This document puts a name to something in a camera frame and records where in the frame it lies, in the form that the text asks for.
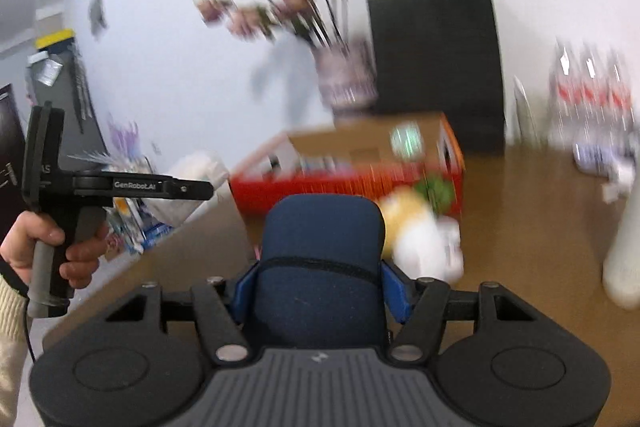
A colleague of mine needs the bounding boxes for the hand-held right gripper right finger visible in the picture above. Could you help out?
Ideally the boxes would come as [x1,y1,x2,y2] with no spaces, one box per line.
[381,261,539,364]

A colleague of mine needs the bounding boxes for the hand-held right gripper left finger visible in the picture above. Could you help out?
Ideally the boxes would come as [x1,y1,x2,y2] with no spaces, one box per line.
[105,264,262,366]

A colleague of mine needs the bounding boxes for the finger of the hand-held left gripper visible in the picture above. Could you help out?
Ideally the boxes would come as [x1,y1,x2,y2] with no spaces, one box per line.
[111,176,215,202]

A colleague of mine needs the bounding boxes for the dark blue fabric pouch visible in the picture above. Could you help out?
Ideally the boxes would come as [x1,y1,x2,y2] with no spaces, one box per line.
[259,195,387,350]

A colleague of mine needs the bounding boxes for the orange cardboard box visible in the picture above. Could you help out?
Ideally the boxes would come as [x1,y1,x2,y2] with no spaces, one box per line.
[229,111,467,217]

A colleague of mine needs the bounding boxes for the person's left forearm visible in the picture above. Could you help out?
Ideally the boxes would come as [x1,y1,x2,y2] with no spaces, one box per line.
[0,261,32,413]

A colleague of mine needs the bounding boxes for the person's left hand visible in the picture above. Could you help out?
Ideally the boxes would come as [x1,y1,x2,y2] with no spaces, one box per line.
[0,209,110,291]

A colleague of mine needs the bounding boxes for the white plastic bag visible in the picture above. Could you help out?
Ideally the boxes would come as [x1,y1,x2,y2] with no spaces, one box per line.
[149,150,230,227]

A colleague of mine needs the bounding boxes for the pile of colourful snack packets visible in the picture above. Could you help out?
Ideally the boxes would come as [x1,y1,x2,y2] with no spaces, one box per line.
[102,117,173,255]

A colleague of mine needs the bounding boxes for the yellow and white plush toy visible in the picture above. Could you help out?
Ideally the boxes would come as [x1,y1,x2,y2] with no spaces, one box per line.
[379,187,465,284]

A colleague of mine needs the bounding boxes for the grey cabinet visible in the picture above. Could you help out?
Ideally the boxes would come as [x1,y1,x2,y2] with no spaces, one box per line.
[25,31,110,158]

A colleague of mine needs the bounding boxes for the green leafy item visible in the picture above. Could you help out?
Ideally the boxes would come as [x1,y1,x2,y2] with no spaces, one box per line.
[414,176,457,212]

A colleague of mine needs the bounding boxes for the purple patterned vase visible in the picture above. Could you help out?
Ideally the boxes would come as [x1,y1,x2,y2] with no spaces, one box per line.
[314,38,380,108]

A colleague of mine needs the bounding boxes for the black paper bag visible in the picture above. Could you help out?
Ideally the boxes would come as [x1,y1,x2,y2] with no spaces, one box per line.
[366,0,507,154]

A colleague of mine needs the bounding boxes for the tall white object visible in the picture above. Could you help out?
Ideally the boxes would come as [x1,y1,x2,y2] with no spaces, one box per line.
[602,194,640,309]

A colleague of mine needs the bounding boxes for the pack of water bottles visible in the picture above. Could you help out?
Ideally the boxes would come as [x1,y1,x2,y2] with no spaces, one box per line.
[549,36,639,148]

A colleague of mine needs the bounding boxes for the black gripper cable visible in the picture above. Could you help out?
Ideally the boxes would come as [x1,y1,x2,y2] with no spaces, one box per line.
[24,304,40,364]

